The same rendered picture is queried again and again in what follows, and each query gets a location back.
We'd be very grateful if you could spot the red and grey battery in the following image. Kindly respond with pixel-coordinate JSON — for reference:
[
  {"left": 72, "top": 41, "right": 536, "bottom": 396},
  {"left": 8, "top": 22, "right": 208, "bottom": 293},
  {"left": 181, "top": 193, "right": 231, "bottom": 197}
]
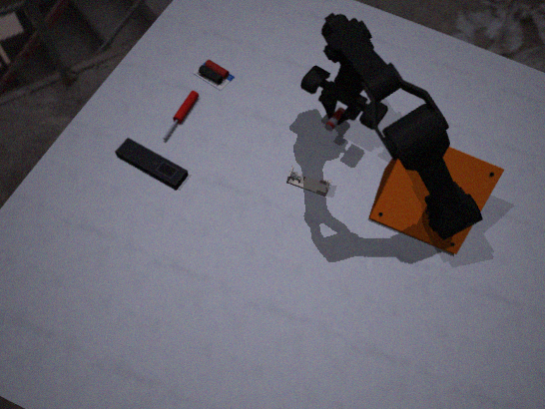
[{"left": 325, "top": 107, "right": 345, "bottom": 131}]

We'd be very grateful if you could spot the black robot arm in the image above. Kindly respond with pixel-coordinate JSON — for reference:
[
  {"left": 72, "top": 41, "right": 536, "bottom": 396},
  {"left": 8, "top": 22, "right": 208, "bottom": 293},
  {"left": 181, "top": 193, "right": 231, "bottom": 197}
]
[{"left": 321, "top": 13, "right": 483, "bottom": 240}]

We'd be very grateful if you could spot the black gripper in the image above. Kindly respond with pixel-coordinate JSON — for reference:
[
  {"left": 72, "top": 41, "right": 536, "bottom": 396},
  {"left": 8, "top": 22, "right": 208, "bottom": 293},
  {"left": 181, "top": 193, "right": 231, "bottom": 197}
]
[{"left": 300, "top": 66, "right": 388, "bottom": 130}]

